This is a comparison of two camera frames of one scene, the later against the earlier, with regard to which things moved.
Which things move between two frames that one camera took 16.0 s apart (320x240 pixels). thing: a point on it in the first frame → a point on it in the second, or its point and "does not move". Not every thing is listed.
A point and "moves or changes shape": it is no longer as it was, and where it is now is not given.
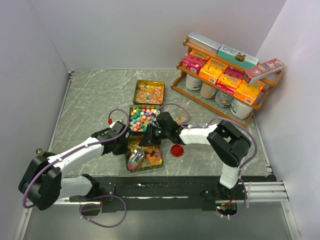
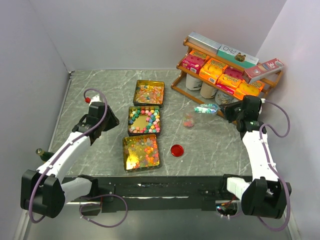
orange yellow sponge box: [248, 92] does not move
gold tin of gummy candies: [139, 157] does not move
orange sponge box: [212, 70] does not move
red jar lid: [177, 150] does not move
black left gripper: [123, 149] → [114, 121]
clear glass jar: [181, 115] moves or changes shape
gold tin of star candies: [141, 116] does not move
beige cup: [208, 91] does not move
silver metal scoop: [137, 155] → [206, 108]
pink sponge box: [193, 60] does not move
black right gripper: [149, 139] → [228, 108]
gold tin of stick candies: [149, 92] does not move
